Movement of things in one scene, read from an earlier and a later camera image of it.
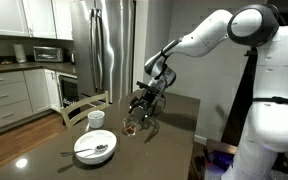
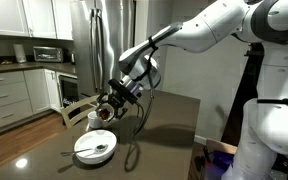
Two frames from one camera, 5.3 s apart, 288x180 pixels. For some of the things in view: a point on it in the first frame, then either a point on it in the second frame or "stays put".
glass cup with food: (130, 126) to (105, 112)
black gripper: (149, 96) to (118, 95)
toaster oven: (48, 54) stays put
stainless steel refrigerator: (104, 46) stays put
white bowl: (95, 146) stays put
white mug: (96, 119) stays put
